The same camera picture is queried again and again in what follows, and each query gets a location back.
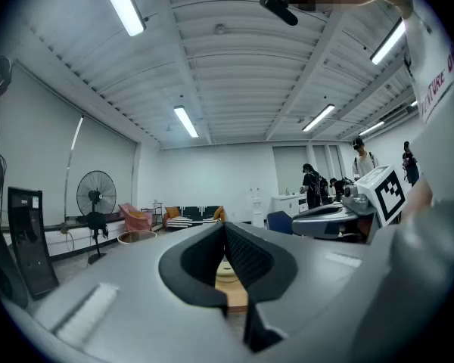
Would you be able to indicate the long ceiling tube light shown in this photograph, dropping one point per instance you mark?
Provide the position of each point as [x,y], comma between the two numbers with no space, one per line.
[318,117]
[123,4]
[387,42]
[186,121]
[371,128]

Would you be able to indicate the black pedestal fan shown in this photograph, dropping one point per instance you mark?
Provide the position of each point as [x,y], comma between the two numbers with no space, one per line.
[96,195]

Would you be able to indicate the white low wall cabinet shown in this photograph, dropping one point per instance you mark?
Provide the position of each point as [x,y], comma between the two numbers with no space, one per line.
[75,236]

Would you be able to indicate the black upright display panel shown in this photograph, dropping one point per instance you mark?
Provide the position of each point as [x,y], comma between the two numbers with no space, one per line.
[30,240]

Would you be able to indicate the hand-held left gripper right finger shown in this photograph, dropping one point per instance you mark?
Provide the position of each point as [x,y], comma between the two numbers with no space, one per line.
[318,278]

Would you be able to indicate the black white striped sofa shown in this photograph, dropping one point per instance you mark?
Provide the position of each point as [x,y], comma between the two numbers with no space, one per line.
[196,216]

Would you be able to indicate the white roller blind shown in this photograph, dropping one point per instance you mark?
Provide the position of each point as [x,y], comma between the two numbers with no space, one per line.
[289,168]
[106,172]
[38,146]

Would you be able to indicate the round ceiling smoke detector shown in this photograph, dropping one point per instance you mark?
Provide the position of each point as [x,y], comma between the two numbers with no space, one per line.
[220,28]

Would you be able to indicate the white water dispenser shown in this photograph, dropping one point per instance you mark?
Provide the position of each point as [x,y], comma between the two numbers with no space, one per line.
[256,208]

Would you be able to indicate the blue chair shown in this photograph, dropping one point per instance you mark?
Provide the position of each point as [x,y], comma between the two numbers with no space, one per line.
[280,221]

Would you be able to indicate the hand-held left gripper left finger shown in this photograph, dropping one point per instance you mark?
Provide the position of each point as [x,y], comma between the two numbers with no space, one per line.
[136,297]

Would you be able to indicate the arched floor lamp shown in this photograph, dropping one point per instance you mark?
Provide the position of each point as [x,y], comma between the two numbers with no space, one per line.
[72,146]

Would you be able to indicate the round glass coffee table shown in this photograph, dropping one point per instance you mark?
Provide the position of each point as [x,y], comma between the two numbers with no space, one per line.
[136,236]

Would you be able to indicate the black head-mounted camera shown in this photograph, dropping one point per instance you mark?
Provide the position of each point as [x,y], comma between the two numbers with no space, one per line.
[280,9]

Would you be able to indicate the pink armchair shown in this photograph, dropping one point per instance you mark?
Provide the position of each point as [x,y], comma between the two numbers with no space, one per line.
[134,221]

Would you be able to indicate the person's white printed t-shirt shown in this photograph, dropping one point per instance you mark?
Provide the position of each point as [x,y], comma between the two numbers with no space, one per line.
[439,146]

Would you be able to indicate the black equipment case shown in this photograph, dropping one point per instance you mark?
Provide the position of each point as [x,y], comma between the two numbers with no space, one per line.
[0,267]

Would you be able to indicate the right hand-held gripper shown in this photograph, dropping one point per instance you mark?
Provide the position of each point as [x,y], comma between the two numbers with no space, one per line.
[386,197]

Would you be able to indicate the small metal shelf rack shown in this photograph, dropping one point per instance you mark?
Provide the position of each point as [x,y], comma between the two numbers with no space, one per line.
[157,210]

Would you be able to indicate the person's right forearm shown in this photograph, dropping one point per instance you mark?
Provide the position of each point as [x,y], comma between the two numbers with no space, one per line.
[418,199]

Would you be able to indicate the orange cushion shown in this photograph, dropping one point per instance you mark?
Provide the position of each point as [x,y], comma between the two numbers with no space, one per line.
[173,212]
[219,213]

